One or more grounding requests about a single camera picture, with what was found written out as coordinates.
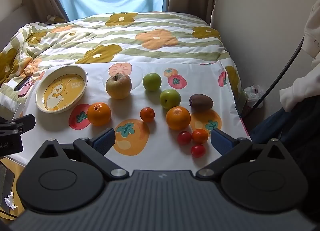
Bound crumpled clear plastic bag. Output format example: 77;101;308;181
244;85;264;109

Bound white plastic panel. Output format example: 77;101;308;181
12;103;25;122

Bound large orange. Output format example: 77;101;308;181
87;102;112;126
166;106;191;131

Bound person's blue jeans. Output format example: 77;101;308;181
250;107;320;172

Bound white fruit print cloth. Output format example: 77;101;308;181
11;61;252;169

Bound green apple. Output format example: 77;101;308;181
160;89;181;109
143;73;162;91

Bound floral striped quilt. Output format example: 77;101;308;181
0;13;247;122

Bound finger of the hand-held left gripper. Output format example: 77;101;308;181
0;114;36;135

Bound red cherry tomato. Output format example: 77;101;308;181
177;131;192;145
191;144;206;158

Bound yellow bear print plate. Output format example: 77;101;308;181
35;65;88;114

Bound black cable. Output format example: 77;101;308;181
250;35;305;110

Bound pink phone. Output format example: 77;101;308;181
18;76;34;98

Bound brownish yellow apple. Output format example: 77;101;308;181
105;73;132;100

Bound small mandarin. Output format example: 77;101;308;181
140;107;155;122
192;129;209;144

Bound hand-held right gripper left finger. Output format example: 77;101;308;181
32;128;129;181

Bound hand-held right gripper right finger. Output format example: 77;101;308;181
196;128;290;181

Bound brown kiwi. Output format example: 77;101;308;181
189;94;214;110

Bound dark phone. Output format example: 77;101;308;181
14;76;32;91

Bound crumpled white paper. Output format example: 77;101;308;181
4;192;18;209

